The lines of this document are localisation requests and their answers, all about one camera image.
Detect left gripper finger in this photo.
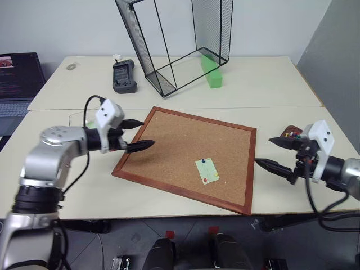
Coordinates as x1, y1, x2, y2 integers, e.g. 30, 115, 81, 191
122, 119, 145, 131
125, 139, 156, 154

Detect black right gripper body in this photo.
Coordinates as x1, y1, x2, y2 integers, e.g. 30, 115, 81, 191
291, 139, 319, 186

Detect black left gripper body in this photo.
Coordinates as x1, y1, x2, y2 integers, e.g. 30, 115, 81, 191
108, 120, 129, 152

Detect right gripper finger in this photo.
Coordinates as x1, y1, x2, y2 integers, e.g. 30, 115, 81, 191
268, 136, 301, 150
254, 158, 296, 184

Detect light green paper note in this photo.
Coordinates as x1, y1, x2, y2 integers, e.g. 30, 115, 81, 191
195, 157, 221, 186

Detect brown bowl of pushpins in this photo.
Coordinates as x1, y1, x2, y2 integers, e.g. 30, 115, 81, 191
280, 125, 305, 145

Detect wood-framed cork board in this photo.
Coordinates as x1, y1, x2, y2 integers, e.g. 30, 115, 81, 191
111, 106, 258, 217

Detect grey handheld joystick controller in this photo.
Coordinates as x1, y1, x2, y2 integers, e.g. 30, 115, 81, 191
112, 59, 139, 95

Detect green rectangular block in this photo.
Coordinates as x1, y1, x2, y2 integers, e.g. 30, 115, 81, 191
200, 55, 224, 89

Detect dark rounded shape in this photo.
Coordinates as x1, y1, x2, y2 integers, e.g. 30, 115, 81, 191
209, 233, 249, 270
144, 237, 177, 270

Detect dark laptop computer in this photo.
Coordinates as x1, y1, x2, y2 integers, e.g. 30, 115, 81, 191
0, 52, 47, 136

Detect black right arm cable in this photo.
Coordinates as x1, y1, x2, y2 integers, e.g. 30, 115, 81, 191
303, 159, 360, 233

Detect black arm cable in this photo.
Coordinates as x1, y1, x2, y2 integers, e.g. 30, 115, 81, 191
50, 94, 106, 270
303, 159, 360, 233

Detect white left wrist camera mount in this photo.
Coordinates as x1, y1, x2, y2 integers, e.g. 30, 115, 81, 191
94, 98, 125, 154

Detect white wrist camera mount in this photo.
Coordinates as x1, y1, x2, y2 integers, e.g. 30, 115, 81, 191
94, 98, 125, 154
302, 120, 336, 181

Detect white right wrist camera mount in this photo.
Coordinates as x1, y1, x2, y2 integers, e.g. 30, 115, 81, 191
302, 120, 336, 181

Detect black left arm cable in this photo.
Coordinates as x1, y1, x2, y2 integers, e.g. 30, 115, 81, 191
50, 94, 106, 270

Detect black table frame bar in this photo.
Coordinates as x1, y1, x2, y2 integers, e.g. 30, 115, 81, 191
259, 213, 322, 233

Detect black wire mesh basket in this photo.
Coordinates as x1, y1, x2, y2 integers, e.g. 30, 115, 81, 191
114, 0, 235, 99

